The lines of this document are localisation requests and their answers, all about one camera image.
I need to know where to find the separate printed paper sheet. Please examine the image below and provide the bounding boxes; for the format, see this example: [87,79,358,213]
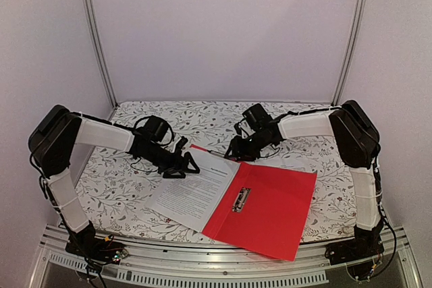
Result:
[278,156,313,173]

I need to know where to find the aluminium frame post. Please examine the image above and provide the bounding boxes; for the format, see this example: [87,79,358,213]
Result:
[82,0,118,109]
[331,0,367,106]

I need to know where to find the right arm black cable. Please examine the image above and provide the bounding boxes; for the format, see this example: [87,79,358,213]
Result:
[279,105,342,120]

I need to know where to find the aluminium front rail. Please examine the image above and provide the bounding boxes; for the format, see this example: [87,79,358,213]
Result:
[29,225,423,287]

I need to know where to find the right aluminium frame post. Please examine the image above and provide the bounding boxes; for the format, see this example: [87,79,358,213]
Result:
[331,0,367,106]

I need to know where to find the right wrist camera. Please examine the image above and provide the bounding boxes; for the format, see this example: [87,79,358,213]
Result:
[234,122,249,137]

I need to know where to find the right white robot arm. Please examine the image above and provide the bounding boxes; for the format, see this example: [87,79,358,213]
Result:
[224,100,383,231]

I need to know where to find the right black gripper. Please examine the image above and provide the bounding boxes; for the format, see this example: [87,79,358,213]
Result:
[225,129,273,161]

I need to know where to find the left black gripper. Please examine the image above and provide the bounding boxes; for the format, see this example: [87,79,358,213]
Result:
[141,142,200,179]

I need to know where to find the printed white paper sheets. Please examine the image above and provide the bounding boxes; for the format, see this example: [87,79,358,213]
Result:
[146,147,240,233]

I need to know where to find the left aluminium frame post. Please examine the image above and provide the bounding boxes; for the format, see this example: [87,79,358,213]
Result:
[82,0,118,109]

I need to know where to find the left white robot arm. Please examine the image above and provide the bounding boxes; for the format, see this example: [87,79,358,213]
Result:
[28,105,200,257]

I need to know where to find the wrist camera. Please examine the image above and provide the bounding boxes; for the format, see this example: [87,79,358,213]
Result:
[173,136,188,155]
[234,122,249,137]

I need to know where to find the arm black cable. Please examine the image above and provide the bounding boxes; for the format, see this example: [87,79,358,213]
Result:
[72,111,176,147]
[279,105,342,120]

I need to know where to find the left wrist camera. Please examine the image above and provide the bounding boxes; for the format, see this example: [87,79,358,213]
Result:
[173,136,188,155]

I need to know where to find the spine metal folder clip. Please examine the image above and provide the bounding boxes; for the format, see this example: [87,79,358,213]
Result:
[232,188,251,212]

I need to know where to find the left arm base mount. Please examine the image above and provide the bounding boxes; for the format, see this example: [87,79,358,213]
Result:
[65,222,129,264]

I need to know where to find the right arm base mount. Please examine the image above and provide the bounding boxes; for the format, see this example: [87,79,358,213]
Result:
[325,222,384,281]

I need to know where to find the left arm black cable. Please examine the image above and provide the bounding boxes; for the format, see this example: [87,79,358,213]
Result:
[72,111,176,147]

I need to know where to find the red file folder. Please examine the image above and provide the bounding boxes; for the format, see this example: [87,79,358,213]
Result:
[202,162,317,261]

